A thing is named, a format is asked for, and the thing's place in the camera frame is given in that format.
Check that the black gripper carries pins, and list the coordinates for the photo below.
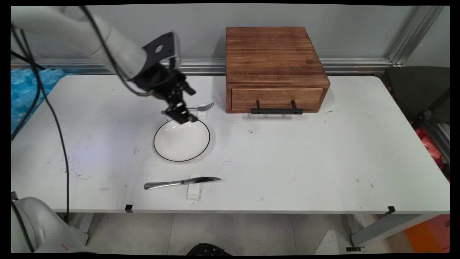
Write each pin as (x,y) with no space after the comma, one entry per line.
(158,80)

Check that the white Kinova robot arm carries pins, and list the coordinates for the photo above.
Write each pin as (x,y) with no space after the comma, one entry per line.
(54,25)

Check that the clear acrylic fork rest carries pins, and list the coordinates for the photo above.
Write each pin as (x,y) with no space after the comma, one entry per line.
(202,115)

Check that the silver metal fork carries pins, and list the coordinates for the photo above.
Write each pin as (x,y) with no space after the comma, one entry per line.
(206,106)

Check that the white plate with black rim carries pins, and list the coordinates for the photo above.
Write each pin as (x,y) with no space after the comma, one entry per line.
(179,144)

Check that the silver metal knife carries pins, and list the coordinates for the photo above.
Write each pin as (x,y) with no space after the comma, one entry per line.
(161,185)

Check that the clear acrylic knife rest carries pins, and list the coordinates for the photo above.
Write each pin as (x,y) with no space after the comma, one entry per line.
(194,193)

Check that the brown wooden drawer cabinet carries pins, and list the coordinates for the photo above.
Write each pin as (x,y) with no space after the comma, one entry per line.
(273,54)

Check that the black tape piece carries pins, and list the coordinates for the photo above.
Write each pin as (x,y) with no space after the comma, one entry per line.
(128,208)
(391,209)

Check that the black round floor device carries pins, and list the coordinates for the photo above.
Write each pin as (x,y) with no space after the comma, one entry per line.
(208,250)

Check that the white table leg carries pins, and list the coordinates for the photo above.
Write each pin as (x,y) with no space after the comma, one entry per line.
(84,225)
(388,225)

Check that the blue bubble wrap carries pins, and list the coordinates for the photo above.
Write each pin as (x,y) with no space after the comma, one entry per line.
(25,90)

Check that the red plastic bag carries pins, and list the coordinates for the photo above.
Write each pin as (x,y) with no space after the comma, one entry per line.
(429,144)

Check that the orange box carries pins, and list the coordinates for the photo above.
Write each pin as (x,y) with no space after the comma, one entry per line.
(431,233)

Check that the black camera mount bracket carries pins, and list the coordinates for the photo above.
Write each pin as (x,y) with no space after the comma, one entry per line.
(167,54)

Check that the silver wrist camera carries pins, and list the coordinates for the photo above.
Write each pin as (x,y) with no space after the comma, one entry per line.
(176,45)

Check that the long aluminium wall rail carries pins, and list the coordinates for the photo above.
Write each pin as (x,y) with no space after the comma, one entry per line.
(352,64)

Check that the slanted aluminium frame post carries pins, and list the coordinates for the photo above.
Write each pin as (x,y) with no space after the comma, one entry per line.
(413,36)

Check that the short aluminium frame beam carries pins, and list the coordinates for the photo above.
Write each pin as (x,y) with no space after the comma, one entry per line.
(440,138)

